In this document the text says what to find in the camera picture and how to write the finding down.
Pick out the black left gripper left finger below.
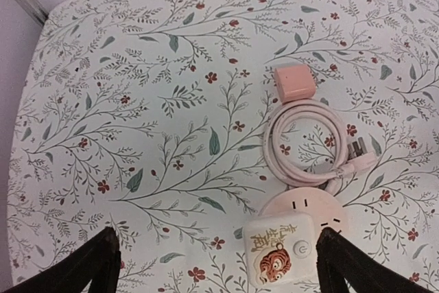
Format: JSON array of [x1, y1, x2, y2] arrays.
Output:
[[7, 227, 121, 292]]

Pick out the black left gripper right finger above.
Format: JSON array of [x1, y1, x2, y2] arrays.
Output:
[[316, 227, 428, 292]]

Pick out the round pink socket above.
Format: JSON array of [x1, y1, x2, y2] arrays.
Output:
[[259, 187, 349, 237]]

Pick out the white cube socket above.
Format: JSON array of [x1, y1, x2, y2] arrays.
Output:
[[242, 212, 317, 289]]

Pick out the small pink plug adapter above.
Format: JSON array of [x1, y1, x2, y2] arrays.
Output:
[[274, 65, 316, 104]]

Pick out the floral table mat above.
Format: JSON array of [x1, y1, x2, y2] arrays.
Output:
[[8, 0, 438, 292]]

